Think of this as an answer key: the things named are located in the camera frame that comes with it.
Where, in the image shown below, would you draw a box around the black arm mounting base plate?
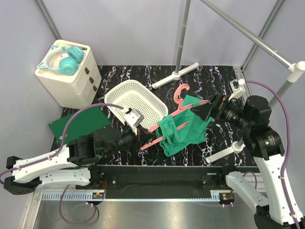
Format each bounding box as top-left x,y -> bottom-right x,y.
76,165 -> 230,200

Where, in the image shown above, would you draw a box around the green ring binder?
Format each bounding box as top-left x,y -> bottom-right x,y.
49,107 -> 112,146

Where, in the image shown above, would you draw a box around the silver clothes rack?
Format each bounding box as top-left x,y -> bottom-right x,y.
151,0 -> 305,165

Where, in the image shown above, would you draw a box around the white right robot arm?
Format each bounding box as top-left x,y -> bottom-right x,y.
191,94 -> 305,229

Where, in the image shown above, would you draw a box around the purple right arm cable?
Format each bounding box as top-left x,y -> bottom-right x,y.
244,80 -> 301,229

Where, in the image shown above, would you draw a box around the green tank top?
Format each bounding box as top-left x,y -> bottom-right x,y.
155,109 -> 213,157

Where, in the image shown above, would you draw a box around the pink plastic hanger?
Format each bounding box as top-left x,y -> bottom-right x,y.
140,84 -> 210,151

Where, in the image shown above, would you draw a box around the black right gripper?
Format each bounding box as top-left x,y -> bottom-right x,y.
190,92 -> 252,131

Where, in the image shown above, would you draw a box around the white perforated plastic basket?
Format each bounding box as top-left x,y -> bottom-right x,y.
104,80 -> 168,129

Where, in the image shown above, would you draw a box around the white slotted cable duct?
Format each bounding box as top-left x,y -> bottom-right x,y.
41,191 -> 220,202

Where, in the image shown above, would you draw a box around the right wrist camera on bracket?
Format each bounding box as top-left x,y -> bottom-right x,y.
229,79 -> 245,101

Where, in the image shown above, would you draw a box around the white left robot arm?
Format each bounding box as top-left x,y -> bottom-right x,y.
3,125 -> 155,195

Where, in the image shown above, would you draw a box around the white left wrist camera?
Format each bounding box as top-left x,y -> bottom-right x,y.
123,108 -> 144,135

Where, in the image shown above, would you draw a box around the teal cat-ear headphones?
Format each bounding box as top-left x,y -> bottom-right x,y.
36,45 -> 84,75

